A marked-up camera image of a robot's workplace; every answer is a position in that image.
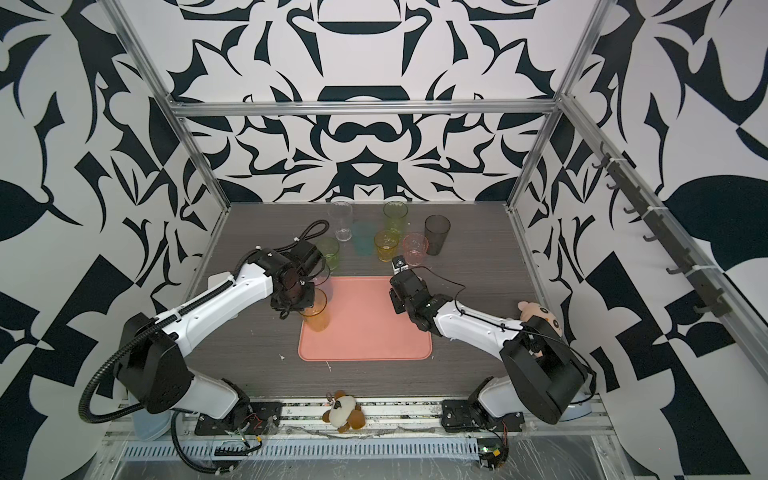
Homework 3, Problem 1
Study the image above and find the orange translucent glass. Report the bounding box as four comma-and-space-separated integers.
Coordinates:
300, 289, 330, 332

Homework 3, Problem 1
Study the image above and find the pink rectangular tray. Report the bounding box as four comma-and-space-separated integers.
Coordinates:
298, 276, 432, 362

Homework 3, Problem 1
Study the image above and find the clear glass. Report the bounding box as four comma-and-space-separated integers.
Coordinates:
328, 201, 353, 242

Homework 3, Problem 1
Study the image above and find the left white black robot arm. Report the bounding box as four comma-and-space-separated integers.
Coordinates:
113, 240, 325, 420

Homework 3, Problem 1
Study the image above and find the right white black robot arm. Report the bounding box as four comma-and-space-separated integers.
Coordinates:
389, 267, 596, 431

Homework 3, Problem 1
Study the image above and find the short green glass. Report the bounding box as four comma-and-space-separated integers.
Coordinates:
315, 237, 340, 272

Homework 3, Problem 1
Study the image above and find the pink glass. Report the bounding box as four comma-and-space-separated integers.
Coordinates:
401, 233, 429, 266

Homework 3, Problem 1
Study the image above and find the yellow glass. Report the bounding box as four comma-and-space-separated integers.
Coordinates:
374, 229, 401, 263

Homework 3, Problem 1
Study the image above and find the dark grey glass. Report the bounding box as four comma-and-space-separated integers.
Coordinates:
424, 214, 451, 256

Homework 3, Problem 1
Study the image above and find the teal translucent glass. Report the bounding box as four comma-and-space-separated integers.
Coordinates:
351, 221, 377, 257

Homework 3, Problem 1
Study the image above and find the white box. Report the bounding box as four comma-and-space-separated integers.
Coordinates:
206, 272, 234, 297

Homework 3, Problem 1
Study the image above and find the tall green glass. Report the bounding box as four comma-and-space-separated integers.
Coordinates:
383, 201, 409, 236

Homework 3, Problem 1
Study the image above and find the pink pig plush toy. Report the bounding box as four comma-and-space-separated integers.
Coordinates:
517, 301, 563, 336

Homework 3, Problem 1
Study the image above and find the brown white plush toy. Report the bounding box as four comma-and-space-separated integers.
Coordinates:
322, 390, 366, 434

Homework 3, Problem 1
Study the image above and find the green lit circuit board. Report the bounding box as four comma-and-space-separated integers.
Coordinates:
477, 437, 509, 470

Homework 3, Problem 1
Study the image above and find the light blue computer mouse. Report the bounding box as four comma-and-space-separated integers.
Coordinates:
560, 399, 593, 422

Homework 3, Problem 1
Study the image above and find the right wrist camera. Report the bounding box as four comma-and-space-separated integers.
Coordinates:
391, 255, 409, 275

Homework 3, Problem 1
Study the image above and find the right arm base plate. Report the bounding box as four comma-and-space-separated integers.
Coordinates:
440, 400, 525, 434

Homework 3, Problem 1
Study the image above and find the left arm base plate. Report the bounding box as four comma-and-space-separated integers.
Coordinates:
194, 401, 283, 436

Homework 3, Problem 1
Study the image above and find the white cable duct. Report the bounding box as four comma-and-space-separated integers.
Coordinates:
122, 436, 481, 462

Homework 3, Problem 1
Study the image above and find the black hook rail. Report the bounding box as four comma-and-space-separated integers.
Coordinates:
593, 151, 733, 318

